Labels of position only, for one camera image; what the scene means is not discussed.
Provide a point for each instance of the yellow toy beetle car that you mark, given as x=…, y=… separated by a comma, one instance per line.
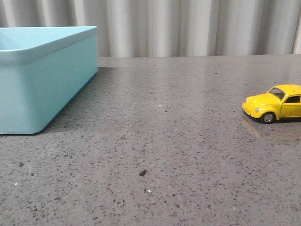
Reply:
x=279, y=102

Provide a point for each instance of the light blue plastic box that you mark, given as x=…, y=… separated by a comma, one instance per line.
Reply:
x=41, y=70

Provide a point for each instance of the small black debris piece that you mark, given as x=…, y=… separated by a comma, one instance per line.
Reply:
x=142, y=173

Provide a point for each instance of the grey pleated curtain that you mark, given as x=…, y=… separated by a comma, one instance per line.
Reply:
x=170, y=28

